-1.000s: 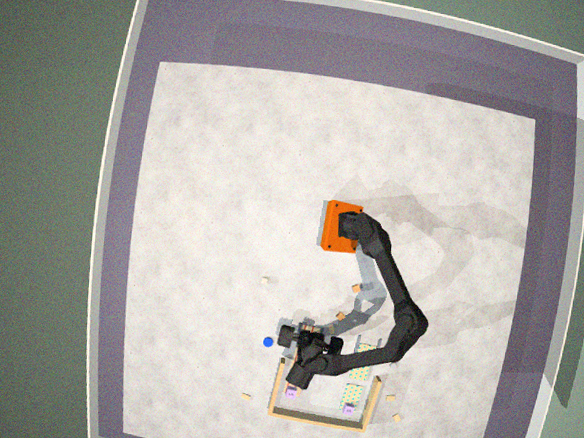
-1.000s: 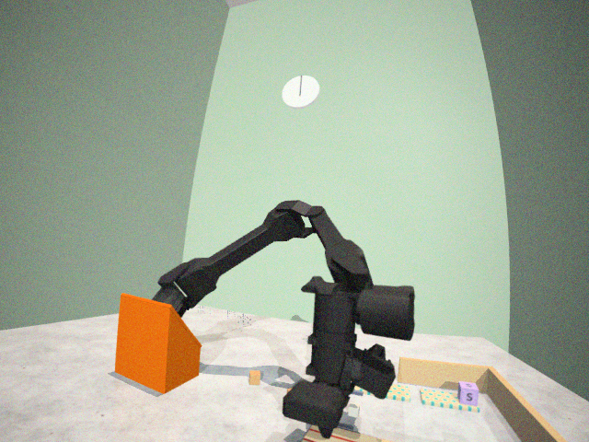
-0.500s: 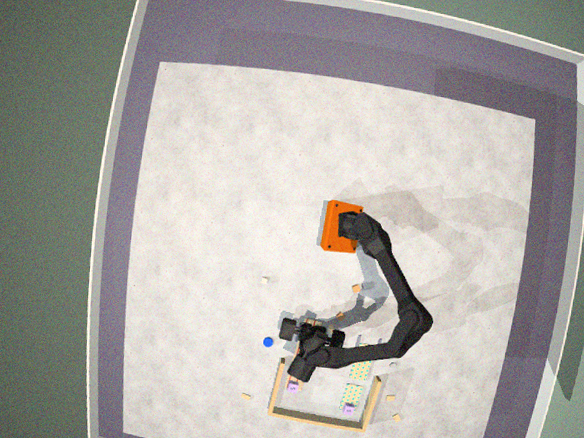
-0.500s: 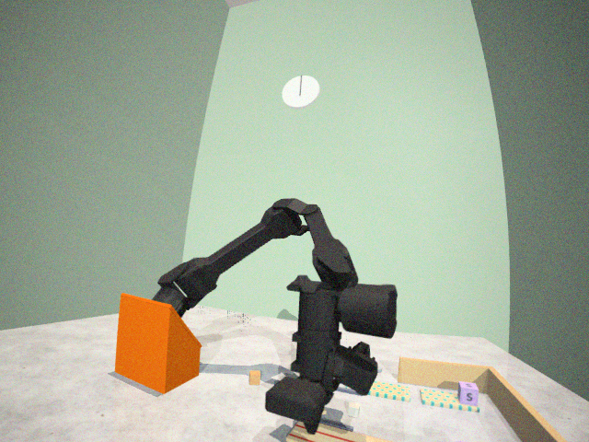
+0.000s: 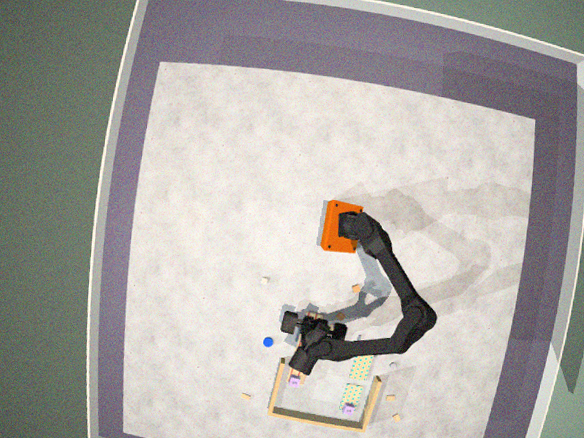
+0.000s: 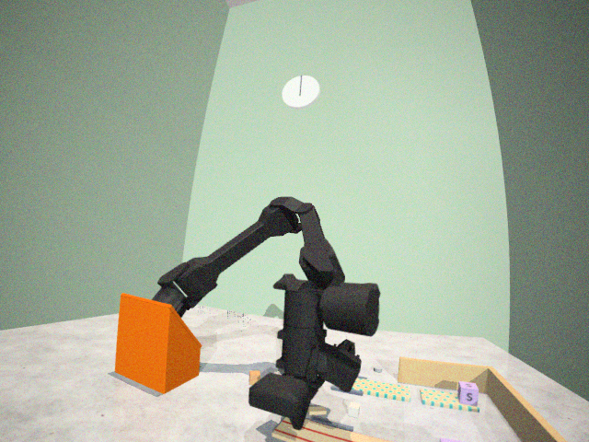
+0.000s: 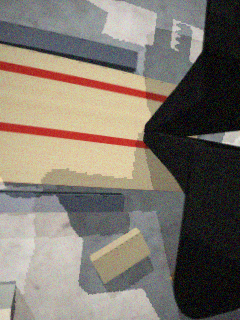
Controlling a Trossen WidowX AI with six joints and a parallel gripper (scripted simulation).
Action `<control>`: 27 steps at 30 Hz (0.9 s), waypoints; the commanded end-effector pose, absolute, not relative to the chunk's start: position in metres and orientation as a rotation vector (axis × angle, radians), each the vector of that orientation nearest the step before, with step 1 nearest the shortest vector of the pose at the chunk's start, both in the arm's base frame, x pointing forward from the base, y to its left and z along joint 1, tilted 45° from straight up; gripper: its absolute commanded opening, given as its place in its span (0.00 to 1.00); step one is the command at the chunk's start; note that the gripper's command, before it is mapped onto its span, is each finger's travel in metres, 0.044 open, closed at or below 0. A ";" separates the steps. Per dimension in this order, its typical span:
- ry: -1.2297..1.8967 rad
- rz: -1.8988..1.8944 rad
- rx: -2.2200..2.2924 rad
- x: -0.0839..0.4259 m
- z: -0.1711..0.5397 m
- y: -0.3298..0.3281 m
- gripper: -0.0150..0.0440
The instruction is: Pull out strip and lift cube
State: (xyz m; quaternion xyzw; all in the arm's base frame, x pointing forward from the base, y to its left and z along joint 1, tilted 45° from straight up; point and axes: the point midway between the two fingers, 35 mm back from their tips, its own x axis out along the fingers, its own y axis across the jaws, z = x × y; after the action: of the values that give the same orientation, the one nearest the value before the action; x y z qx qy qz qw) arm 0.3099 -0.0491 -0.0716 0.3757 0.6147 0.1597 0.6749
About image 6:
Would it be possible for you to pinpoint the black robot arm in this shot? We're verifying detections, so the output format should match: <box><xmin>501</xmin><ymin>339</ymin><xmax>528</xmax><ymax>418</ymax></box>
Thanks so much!
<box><xmin>151</xmin><ymin>196</ymin><xmax>380</xmax><ymax>392</ymax></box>

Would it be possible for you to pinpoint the beige polka-dot flat strip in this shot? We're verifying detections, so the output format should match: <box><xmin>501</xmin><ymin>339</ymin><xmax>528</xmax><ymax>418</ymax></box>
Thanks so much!
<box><xmin>352</xmin><ymin>378</ymin><xmax>402</xmax><ymax>401</ymax></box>

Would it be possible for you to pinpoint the beige strip with red stripes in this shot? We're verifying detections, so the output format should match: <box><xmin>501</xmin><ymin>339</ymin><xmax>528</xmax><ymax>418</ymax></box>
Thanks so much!
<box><xmin>272</xmin><ymin>417</ymin><xmax>391</xmax><ymax>442</ymax></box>

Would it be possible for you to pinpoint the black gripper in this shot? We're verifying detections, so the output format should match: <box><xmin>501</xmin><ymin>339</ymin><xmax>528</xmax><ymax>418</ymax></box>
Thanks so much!
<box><xmin>248</xmin><ymin>323</ymin><xmax>327</xmax><ymax>431</ymax></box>

